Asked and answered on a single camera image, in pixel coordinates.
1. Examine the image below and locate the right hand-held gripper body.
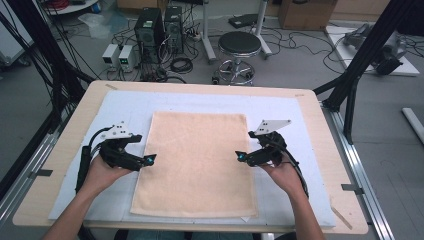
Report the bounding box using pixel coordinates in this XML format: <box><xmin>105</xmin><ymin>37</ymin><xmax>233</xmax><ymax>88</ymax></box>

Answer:
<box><xmin>247</xmin><ymin>118</ymin><xmax>292</xmax><ymax>168</ymax></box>

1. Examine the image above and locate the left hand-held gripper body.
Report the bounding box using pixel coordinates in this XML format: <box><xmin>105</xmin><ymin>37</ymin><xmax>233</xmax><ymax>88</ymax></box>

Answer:
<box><xmin>98</xmin><ymin>121</ymin><xmax>148</xmax><ymax>172</ymax></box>

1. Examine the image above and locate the beige towel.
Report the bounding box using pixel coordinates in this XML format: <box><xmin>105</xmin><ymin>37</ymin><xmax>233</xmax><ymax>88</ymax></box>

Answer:
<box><xmin>129</xmin><ymin>111</ymin><xmax>260</xmax><ymax>220</ymax></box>

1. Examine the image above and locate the person's left hand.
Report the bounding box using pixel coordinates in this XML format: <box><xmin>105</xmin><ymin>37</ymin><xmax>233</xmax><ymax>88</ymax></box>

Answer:
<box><xmin>80</xmin><ymin>154</ymin><xmax>135</xmax><ymax>198</ymax></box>

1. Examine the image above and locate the person's right hand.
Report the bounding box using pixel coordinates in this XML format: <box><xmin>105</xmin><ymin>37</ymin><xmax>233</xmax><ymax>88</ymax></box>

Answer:
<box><xmin>259</xmin><ymin>159</ymin><xmax>298</xmax><ymax>198</ymax></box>

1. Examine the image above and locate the light blue foam mat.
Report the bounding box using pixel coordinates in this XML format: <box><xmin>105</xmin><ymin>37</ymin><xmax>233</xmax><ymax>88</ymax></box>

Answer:
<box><xmin>48</xmin><ymin>89</ymin><xmax>337</xmax><ymax>229</ymax></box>

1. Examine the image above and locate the black tape strip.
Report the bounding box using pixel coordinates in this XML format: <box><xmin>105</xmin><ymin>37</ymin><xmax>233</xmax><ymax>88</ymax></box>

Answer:
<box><xmin>340</xmin><ymin>183</ymin><xmax>365</xmax><ymax>196</ymax></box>
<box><xmin>28</xmin><ymin>169</ymin><xmax>54</xmax><ymax>179</ymax></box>

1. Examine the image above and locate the white power supply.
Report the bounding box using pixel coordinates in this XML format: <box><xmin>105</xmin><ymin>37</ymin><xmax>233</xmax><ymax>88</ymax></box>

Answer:
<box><xmin>101</xmin><ymin>43</ymin><xmax>120</xmax><ymax>69</ymax></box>
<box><xmin>118</xmin><ymin>44</ymin><xmax>138</xmax><ymax>73</ymax></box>

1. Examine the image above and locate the black round stool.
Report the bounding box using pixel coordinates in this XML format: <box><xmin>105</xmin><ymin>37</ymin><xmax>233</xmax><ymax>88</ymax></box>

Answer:
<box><xmin>211</xmin><ymin>30</ymin><xmax>263</xmax><ymax>86</ymax></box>

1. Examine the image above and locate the brown tape strip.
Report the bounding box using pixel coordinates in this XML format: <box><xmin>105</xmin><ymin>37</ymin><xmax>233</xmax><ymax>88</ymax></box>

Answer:
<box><xmin>329</xmin><ymin>204</ymin><xmax>354</xmax><ymax>231</ymax></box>

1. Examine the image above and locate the white desk leg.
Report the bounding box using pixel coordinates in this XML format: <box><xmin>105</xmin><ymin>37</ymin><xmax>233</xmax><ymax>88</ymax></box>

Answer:
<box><xmin>251</xmin><ymin>0</ymin><xmax>273</xmax><ymax>60</ymax></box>
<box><xmin>199</xmin><ymin>0</ymin><xmax>218</xmax><ymax>65</ymax></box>

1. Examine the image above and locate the large black computer tower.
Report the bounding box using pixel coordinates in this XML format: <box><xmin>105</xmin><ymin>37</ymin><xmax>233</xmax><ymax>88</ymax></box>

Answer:
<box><xmin>133</xmin><ymin>7</ymin><xmax>167</xmax><ymax>64</ymax></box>

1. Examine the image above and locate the flat black device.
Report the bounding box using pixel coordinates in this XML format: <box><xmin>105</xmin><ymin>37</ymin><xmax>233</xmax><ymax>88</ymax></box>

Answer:
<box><xmin>228</xmin><ymin>13</ymin><xmax>260</xmax><ymax>30</ymax></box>

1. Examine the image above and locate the slim black computer tower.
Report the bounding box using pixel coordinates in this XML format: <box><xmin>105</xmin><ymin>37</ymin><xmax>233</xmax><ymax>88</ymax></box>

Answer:
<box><xmin>163</xmin><ymin>5</ymin><xmax>185</xmax><ymax>54</ymax></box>

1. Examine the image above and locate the clear plastic bag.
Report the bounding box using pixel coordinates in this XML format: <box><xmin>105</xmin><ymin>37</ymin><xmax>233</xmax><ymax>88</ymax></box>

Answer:
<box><xmin>78</xmin><ymin>11</ymin><xmax>130</xmax><ymax>40</ymax></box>

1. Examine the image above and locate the cardboard box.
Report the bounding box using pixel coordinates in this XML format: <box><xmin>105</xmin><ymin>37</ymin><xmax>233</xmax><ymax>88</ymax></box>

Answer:
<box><xmin>278</xmin><ymin>0</ymin><xmax>338</xmax><ymax>32</ymax></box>

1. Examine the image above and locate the round white table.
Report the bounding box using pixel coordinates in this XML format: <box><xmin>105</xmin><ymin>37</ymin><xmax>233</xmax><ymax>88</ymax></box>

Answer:
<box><xmin>43</xmin><ymin>0</ymin><xmax>101</xmax><ymax>16</ymax></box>

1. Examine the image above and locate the white tube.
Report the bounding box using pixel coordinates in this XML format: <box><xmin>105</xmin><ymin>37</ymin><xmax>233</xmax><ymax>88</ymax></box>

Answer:
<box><xmin>401</xmin><ymin>107</ymin><xmax>424</xmax><ymax>145</ymax></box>

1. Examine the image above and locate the white floor platform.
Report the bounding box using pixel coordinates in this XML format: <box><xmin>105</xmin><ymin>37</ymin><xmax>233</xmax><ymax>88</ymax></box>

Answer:
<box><xmin>324</xmin><ymin>24</ymin><xmax>421</xmax><ymax>77</ymax></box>

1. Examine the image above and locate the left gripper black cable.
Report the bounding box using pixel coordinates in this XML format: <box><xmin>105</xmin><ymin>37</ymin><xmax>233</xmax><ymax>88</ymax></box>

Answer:
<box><xmin>75</xmin><ymin>125</ymin><xmax>115</xmax><ymax>195</ymax></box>

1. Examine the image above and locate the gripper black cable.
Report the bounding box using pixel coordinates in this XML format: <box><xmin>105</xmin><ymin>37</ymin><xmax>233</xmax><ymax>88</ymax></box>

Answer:
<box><xmin>75</xmin><ymin>125</ymin><xmax>115</xmax><ymax>195</ymax></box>
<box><xmin>275</xmin><ymin>139</ymin><xmax>310</xmax><ymax>200</ymax></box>

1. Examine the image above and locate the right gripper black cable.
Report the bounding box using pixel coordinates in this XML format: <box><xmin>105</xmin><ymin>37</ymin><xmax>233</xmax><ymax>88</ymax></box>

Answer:
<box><xmin>275</xmin><ymin>139</ymin><xmax>310</xmax><ymax>200</ymax></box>

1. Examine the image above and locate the coiled black cable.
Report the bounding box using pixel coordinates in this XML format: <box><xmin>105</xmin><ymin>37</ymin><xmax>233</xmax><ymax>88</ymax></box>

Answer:
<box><xmin>169</xmin><ymin>57</ymin><xmax>194</xmax><ymax>75</ymax></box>

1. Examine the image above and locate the aluminium table rail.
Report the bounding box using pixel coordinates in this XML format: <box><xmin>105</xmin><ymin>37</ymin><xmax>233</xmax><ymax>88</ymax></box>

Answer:
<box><xmin>320</xmin><ymin>100</ymin><xmax>396</xmax><ymax>240</ymax></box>
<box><xmin>0</xmin><ymin>131</ymin><xmax>66</xmax><ymax>229</ymax></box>

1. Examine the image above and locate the black frame post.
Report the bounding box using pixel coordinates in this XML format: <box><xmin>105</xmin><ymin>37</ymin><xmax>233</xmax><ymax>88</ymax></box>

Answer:
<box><xmin>313</xmin><ymin>0</ymin><xmax>419</xmax><ymax>145</ymax></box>
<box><xmin>5</xmin><ymin>0</ymin><xmax>95</xmax><ymax>134</ymax></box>

